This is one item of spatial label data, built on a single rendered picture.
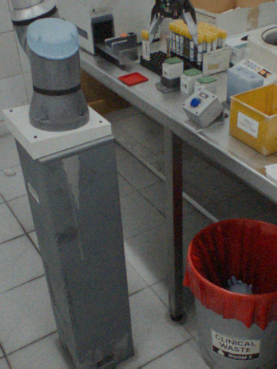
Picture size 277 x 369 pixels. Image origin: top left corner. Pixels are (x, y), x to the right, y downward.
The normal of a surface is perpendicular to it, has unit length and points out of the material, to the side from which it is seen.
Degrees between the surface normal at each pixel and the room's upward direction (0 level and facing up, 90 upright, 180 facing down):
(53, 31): 8
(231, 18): 93
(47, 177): 90
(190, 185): 0
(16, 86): 90
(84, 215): 90
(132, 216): 0
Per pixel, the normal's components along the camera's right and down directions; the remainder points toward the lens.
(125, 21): 0.51, 0.47
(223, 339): -0.51, 0.57
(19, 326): -0.05, -0.82
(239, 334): -0.20, 0.62
